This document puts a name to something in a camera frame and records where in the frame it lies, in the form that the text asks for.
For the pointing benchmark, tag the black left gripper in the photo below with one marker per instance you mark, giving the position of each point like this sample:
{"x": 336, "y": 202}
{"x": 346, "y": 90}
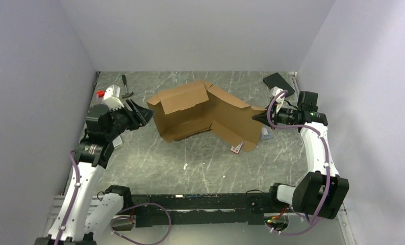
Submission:
{"x": 143, "y": 116}

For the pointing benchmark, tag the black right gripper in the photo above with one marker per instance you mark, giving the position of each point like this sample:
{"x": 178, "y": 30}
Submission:
{"x": 263, "y": 117}

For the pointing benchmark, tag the brown cardboard box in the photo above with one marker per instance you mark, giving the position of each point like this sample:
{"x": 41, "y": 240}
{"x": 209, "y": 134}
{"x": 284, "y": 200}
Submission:
{"x": 201, "y": 106}

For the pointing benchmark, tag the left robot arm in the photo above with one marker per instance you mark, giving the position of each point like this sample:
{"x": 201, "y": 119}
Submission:
{"x": 74, "y": 223}

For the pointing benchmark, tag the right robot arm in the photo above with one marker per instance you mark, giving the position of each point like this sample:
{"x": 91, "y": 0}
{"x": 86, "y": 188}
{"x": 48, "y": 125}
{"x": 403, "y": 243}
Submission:
{"x": 322, "y": 191}

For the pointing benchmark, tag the clear box of paper clips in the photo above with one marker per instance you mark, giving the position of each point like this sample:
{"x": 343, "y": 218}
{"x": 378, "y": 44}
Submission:
{"x": 266, "y": 133}

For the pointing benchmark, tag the white plastic box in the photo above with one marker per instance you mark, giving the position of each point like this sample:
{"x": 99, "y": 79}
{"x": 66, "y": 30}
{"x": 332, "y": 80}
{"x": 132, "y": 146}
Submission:
{"x": 117, "y": 142}

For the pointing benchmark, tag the red white staples box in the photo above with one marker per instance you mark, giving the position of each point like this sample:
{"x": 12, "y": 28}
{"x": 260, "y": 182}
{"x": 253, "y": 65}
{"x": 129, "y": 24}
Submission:
{"x": 236, "y": 149}

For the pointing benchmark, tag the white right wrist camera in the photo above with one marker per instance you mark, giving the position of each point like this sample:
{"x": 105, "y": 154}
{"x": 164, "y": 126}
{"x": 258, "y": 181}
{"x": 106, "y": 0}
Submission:
{"x": 279, "y": 94}

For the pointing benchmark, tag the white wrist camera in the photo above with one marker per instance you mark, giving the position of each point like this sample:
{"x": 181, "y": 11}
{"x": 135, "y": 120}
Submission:
{"x": 110, "y": 97}
{"x": 279, "y": 94}

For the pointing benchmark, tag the black handled hammer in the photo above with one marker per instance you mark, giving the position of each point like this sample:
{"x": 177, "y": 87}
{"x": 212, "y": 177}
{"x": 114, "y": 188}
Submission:
{"x": 127, "y": 94}

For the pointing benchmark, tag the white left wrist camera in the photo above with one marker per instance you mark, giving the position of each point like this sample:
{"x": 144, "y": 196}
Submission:
{"x": 110, "y": 97}

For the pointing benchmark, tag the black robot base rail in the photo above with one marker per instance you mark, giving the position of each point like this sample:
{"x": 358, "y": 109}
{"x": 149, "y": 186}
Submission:
{"x": 252, "y": 208}

